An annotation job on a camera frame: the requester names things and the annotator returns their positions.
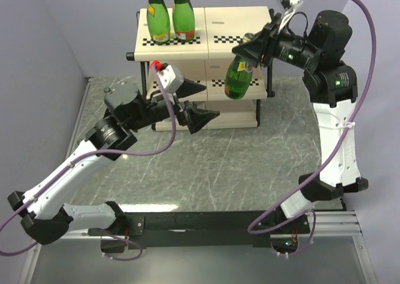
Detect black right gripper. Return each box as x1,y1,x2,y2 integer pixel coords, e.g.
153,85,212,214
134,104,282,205
231,12,321,71

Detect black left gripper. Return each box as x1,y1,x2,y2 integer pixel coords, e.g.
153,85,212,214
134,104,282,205
127,78,219,133

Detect green Perrier bottle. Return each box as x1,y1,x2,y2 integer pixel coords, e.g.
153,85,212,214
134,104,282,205
147,0,171,44

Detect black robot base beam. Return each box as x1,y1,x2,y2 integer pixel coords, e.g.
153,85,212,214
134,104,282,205
87,210,313,250

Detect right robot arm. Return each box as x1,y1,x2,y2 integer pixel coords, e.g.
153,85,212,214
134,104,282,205
232,10,369,233

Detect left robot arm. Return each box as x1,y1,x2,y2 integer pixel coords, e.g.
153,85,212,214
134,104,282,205
7,84,220,245

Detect beige three-tier shelf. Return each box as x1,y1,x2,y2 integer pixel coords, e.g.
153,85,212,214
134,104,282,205
126,6,274,129

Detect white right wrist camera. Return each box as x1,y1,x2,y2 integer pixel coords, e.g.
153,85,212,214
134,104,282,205
276,0,303,31

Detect aluminium frame rail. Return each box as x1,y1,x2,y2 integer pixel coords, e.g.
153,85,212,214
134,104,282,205
57,211,363,240

